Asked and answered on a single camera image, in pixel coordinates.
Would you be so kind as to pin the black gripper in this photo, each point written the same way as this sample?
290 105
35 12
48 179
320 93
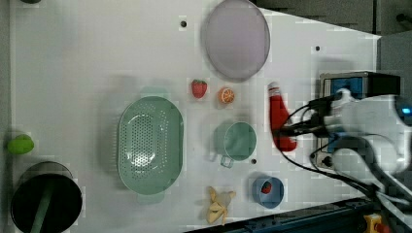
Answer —
315 125

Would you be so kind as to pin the red felt ketchup bottle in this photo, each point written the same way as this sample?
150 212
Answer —
278 115

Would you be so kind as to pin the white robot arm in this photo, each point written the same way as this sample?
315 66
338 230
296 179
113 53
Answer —
389 193

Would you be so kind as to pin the green oval strainer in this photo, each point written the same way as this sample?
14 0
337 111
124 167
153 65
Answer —
150 145

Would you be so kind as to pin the black and steel toaster oven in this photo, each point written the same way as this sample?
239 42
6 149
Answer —
353 97

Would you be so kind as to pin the green mug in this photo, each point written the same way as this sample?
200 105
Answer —
234 141

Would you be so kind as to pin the small red strawberry toy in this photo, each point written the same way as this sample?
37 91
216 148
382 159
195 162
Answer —
266 188

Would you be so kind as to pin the blue bowl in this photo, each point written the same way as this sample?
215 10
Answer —
273 198

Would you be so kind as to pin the orange slice toy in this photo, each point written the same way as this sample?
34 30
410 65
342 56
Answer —
226 95

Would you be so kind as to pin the lilac round plate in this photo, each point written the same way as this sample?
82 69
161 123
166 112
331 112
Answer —
237 39

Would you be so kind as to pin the large red strawberry toy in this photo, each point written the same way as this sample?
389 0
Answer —
198 88

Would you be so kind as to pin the green lime toy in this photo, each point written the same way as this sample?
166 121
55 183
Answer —
21 144

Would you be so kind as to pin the black cylindrical pot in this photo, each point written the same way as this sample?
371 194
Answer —
47 199

